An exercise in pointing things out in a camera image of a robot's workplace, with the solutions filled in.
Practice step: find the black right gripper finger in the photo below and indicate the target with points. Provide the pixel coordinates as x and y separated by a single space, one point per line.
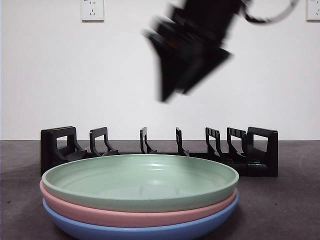
172 67
205 62

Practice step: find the green plastic plate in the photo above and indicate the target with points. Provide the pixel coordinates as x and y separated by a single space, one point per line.
100 175

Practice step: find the pink plastic plate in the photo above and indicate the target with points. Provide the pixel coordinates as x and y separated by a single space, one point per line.
125 218

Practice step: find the blue plastic plate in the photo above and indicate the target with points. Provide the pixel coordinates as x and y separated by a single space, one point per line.
100 233

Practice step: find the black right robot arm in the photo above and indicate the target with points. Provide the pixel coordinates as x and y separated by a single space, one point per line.
207 15

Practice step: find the black plate rack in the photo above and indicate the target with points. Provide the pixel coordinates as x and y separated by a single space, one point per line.
271 155

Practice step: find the white wall socket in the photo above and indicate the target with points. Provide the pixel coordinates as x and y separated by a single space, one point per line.
313 11
92 11

